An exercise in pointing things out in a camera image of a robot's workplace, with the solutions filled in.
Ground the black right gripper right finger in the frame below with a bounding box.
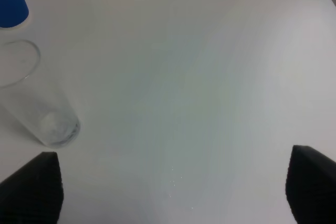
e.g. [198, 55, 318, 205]
[285, 145, 335, 223]

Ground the blue and white paper cup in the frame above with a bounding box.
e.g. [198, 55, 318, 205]
[1, 0, 29, 30]

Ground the tall clear drinking glass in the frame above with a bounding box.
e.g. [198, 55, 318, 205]
[1, 40, 80, 148]

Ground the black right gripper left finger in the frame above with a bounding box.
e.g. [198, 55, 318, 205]
[1, 152, 64, 223]

